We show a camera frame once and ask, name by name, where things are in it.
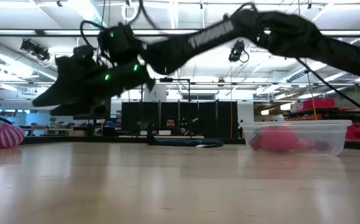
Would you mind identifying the small red toy fruit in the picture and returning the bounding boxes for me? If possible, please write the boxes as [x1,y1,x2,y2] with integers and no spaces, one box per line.
[315,139,333,152]
[248,136,261,152]

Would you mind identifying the black room partition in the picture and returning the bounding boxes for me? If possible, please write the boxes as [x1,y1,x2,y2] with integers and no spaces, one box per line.
[121,100,239,140]

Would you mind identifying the yellow hanging cable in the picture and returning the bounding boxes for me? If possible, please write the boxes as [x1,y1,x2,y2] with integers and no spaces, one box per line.
[303,71,318,121]

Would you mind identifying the person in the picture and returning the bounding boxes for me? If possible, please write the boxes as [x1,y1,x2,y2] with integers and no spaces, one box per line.
[159,116,188,136]

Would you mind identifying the red storage bins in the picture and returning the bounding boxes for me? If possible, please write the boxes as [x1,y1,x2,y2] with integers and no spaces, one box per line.
[297,98,336,111]

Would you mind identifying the black ceiling device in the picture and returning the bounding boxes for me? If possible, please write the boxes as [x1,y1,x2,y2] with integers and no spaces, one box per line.
[20,39,52,62]

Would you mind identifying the navy blue folded cloth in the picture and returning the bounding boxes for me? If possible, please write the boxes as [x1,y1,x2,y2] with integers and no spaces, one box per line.
[147,138,224,148]

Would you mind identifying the pink toy dragon fruit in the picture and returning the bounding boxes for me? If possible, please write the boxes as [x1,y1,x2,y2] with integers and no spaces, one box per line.
[256,125,302,153]

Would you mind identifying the white hanging ring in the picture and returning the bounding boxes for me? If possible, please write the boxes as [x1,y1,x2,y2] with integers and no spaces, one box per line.
[121,2,139,22]

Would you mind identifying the magenta white spiky ball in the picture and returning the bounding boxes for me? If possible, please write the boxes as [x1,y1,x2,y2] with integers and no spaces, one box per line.
[0,123,25,149]

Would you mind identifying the small background potted plant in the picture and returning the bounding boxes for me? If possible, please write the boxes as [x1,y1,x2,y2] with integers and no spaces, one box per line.
[137,120,149,136]

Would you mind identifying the black overhead camera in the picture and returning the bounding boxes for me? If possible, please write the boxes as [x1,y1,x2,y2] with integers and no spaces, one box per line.
[228,39,251,63]

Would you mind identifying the clear plastic tupperware container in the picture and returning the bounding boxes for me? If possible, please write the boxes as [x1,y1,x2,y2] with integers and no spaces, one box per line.
[239,119,353,157]

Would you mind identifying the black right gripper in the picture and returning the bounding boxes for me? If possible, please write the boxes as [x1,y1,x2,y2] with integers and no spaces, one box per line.
[32,55,155,118]

